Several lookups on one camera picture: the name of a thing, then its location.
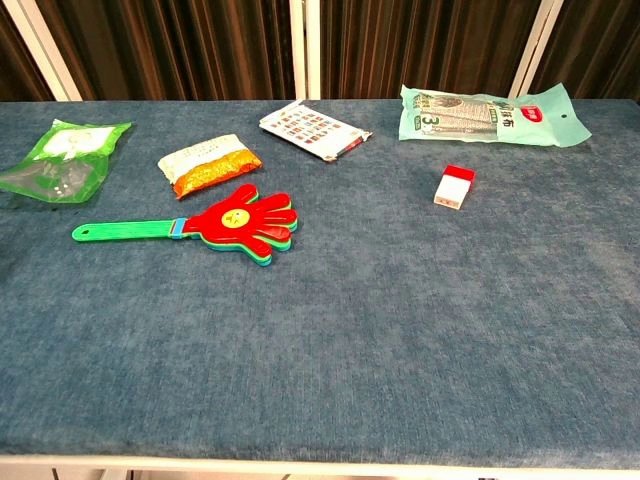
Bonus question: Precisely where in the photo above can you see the blue table cloth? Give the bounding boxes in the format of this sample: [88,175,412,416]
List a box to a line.
[0,98,640,471]

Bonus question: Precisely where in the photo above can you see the red green hand clapper toy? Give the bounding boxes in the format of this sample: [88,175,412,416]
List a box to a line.
[71,183,299,267]

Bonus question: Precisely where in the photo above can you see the teal dishcloth package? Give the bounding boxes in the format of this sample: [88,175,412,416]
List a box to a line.
[398,82,593,149]

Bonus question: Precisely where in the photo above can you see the green clear plastic bag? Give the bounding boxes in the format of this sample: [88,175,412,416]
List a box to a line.
[0,118,134,205]

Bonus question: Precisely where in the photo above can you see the small red white box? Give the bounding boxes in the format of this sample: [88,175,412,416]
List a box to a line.
[432,164,477,209]

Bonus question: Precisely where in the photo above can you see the white frame post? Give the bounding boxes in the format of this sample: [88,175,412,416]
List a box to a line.
[288,0,322,100]
[508,0,565,99]
[2,0,84,101]

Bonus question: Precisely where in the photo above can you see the white table frame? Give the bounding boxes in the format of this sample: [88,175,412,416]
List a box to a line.
[0,452,640,480]

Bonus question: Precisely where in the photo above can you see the orange white snack packet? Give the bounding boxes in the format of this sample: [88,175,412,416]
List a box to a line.
[157,132,264,201]

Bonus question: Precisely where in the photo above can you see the white packet with coloured squares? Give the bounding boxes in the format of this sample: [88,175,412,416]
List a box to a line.
[258,99,374,164]

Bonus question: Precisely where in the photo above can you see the dark brown pleated curtain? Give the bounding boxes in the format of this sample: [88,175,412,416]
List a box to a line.
[529,0,640,104]
[34,0,296,101]
[319,0,544,100]
[0,4,54,103]

